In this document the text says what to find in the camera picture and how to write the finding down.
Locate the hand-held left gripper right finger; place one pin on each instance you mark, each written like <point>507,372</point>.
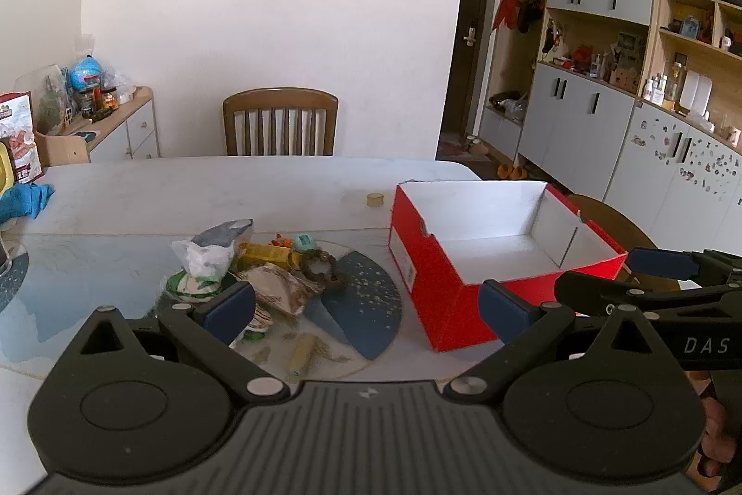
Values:
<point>501,312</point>

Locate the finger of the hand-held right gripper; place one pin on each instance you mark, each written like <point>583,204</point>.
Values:
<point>661,263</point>
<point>585,289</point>

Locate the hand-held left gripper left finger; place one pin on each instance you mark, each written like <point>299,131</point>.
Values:
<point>232,306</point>

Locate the green plush doll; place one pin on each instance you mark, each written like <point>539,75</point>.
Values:
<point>188,286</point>

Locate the red cardboard box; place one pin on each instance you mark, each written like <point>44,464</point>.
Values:
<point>452,309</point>

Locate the golden foil bag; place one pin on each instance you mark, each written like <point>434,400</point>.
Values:
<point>284,292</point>

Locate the grey white packet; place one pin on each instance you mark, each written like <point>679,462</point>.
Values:
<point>208,254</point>

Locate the small yellow box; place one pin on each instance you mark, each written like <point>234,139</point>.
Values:
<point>264,254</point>

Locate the orange red toy figure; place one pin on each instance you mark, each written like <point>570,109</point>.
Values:
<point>281,240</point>

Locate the brown fuzzy toy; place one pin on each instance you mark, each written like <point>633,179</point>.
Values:
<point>319,266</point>

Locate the teal egg-shaped toy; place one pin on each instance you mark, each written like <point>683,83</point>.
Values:
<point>304,241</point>

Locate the person's right hand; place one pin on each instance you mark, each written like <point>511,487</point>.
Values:
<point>716,443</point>

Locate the wooden round-back chair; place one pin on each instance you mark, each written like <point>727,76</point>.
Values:
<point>614,225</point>

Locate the orange slipper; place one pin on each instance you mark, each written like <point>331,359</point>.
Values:
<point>505,172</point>
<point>519,172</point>

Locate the pink floor rug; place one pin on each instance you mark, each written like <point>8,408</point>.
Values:
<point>458,151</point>

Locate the small beige cap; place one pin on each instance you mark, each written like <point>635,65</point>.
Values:
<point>375,199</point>

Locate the beige slippers pair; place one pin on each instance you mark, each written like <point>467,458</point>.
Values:
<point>476,144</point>

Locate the white box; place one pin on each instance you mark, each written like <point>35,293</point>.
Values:
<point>695,92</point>

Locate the glass jar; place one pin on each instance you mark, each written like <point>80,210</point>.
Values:
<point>675,77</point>

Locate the dark bag in niche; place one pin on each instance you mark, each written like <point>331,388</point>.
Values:
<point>507,103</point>

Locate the wooden slatted chair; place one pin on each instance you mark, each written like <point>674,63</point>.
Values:
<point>278,99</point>

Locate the blue cloth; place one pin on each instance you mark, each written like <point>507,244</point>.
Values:
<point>26,199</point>

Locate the dark jar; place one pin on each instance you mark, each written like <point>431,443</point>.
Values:
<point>109,98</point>

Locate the yellow object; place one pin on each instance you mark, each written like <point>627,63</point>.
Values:
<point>4,170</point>

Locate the red snack bag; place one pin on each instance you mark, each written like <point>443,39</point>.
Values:
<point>17,135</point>

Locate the clear plastic bag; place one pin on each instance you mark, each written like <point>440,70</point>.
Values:
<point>49,100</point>

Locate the black hanging bag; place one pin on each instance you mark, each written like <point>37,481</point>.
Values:
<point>530,11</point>

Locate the red orange hanging bag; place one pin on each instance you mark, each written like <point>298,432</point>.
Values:
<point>505,11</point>

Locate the dark brown door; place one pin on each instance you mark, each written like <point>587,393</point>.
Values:
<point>478,8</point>

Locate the white wall cabinet unit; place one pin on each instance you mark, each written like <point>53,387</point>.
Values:
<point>585,124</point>

